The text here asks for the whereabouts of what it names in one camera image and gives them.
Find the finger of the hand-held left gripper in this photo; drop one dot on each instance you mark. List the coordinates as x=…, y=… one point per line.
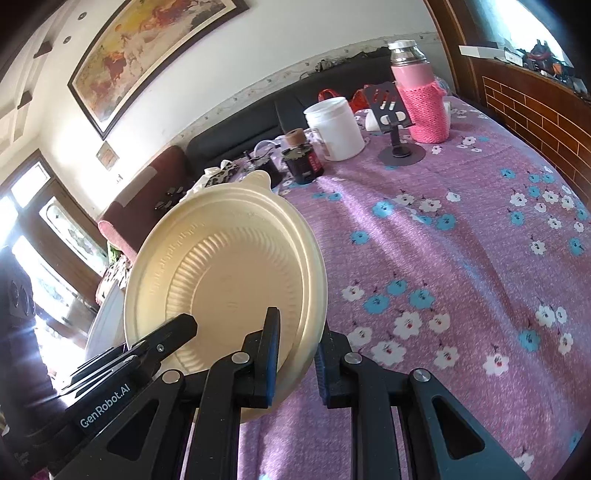
x=175, y=330

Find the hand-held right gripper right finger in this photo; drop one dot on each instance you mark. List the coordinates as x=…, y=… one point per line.
x=323, y=369

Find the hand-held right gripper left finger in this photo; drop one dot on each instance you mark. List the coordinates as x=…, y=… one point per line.
x=272, y=360

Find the white disposable plate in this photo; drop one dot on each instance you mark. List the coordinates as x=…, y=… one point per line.
x=104, y=323

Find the beige disposable plate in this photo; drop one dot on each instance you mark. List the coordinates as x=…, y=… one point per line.
x=221, y=258

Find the purple floral tablecloth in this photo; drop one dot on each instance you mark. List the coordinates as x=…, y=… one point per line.
x=438, y=277

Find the maroon cushion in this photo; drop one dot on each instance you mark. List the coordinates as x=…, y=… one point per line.
x=147, y=184

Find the spotted cloth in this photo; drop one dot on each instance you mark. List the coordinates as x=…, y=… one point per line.
x=221, y=174

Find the wooden door with glass panes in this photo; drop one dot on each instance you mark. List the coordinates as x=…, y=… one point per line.
x=55, y=217

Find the dark jar with red label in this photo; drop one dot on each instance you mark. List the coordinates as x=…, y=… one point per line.
x=302, y=166

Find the black sofa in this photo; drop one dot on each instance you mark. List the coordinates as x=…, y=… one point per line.
x=240, y=124

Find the cork lidded jar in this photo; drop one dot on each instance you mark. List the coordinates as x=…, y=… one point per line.
x=295, y=137

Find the white plastic jar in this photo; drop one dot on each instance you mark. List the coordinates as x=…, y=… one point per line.
x=334, y=129

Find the black phone stand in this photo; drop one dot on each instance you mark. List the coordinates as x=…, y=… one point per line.
x=388, y=108

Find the red bag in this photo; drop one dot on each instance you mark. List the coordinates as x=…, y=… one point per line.
x=359, y=100

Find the pink flask with knitted sleeve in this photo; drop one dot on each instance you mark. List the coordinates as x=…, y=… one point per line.
x=422, y=106

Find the wooden cabinet with brick pattern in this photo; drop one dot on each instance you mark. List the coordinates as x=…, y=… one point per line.
x=521, y=110

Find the white flat box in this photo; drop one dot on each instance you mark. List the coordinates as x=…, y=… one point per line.
x=489, y=53

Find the dark toy figure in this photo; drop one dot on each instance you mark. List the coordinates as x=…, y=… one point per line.
x=549, y=60

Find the wall switch plate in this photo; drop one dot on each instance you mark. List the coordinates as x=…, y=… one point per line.
x=107, y=156

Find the framed wall painting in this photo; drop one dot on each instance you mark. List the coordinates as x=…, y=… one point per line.
x=138, y=55

